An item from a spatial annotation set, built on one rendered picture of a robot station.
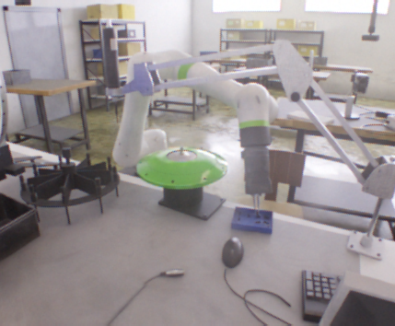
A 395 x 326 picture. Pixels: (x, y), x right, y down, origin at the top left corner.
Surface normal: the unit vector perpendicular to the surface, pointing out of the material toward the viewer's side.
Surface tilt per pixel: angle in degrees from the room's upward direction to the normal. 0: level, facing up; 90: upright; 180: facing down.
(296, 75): 90
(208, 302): 0
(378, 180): 90
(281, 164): 90
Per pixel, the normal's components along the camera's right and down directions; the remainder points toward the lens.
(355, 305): -0.74, 0.52
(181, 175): 0.02, -0.68
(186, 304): 0.00, -0.91
